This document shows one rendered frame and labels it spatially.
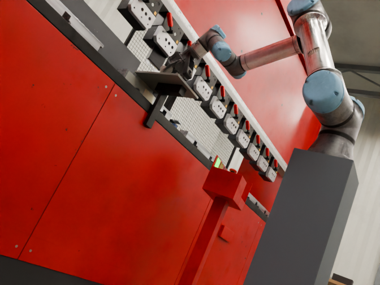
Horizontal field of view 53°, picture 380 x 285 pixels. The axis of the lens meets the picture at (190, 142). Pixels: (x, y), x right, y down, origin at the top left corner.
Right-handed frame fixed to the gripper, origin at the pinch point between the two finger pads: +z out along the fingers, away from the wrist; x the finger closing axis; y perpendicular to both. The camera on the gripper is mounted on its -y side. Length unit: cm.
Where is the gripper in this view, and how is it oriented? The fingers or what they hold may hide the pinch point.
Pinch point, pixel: (163, 82)
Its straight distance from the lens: 180.3
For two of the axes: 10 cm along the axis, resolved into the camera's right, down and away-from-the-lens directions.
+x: -5.6, -4.8, -6.7
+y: -2.9, -6.5, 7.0
